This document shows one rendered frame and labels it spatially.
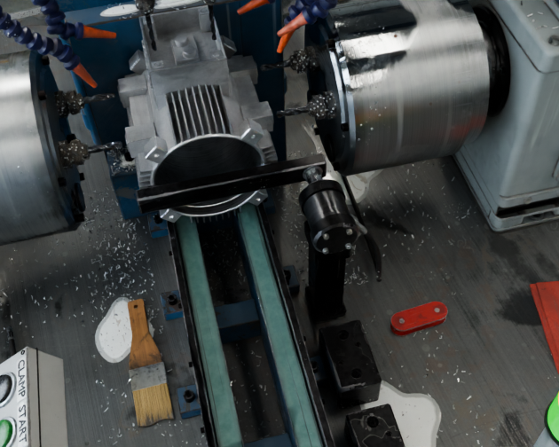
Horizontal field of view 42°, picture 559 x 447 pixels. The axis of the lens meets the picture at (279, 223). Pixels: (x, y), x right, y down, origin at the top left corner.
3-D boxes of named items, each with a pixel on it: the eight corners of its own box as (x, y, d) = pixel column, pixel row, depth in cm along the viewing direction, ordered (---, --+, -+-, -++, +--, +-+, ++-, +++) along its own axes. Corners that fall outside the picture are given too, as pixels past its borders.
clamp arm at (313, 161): (321, 164, 102) (138, 200, 98) (321, 148, 99) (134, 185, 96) (328, 182, 99) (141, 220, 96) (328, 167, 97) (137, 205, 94)
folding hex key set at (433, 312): (440, 304, 110) (442, 298, 109) (449, 322, 108) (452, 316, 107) (386, 321, 109) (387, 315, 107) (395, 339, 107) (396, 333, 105)
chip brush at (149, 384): (119, 306, 112) (118, 302, 111) (152, 298, 112) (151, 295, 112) (138, 429, 99) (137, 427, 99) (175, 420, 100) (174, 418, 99)
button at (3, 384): (3, 385, 77) (-12, 381, 76) (21, 372, 76) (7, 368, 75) (3, 411, 75) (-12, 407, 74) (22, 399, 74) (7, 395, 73)
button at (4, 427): (3, 429, 74) (-12, 426, 72) (22, 417, 73) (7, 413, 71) (3, 458, 72) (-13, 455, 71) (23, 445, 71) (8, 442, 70)
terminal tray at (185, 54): (145, 58, 106) (136, 17, 100) (217, 46, 107) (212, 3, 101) (156, 114, 98) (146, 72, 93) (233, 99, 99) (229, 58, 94)
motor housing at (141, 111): (136, 139, 117) (111, 43, 102) (252, 117, 119) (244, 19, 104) (152, 236, 105) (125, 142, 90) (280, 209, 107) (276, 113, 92)
